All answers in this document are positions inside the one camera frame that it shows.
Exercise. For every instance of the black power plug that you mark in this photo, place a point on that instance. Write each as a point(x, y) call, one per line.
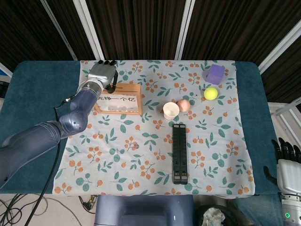
point(88, 203)

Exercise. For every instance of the teal table cover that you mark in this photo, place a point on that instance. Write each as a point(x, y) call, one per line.
point(35, 94)

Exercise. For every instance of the white aluminium frame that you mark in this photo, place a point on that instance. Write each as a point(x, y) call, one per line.
point(284, 110)

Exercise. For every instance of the blue denim trouser leg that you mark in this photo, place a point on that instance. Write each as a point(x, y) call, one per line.
point(256, 209)

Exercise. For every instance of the thin grey frame rail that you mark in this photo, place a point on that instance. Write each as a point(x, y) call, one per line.
point(58, 30)

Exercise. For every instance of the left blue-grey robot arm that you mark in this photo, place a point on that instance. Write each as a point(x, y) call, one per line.
point(35, 146)

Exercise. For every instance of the purple cube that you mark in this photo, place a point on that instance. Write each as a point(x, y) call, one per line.
point(216, 74)

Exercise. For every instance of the white paper cup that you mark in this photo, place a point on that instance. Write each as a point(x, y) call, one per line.
point(171, 109)

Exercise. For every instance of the silver coin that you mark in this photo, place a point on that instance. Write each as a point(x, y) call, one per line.
point(130, 108)
point(136, 146)

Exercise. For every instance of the white frame post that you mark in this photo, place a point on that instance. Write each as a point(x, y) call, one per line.
point(89, 30)
point(279, 47)
point(184, 30)

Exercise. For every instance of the wooden framed coin bank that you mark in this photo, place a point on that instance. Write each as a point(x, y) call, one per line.
point(129, 88)

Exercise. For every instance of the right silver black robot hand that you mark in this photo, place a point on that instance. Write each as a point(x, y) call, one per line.
point(290, 176)

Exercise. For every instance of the pink peach toy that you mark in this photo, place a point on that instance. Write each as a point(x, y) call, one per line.
point(184, 105)

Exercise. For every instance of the black trash bin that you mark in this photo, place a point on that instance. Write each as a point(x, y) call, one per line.
point(212, 215)

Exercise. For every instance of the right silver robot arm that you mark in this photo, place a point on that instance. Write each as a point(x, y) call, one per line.
point(291, 209)

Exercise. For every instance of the floral print tablecloth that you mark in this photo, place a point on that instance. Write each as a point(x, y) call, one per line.
point(223, 146)

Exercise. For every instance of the black folding stand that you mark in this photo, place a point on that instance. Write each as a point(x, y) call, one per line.
point(180, 155)

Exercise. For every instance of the yellow tennis ball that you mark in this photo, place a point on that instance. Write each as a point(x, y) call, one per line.
point(211, 93)

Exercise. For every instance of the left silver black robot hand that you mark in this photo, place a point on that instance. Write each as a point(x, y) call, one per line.
point(102, 74)

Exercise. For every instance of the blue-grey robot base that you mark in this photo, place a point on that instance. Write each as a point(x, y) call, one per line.
point(141, 212)

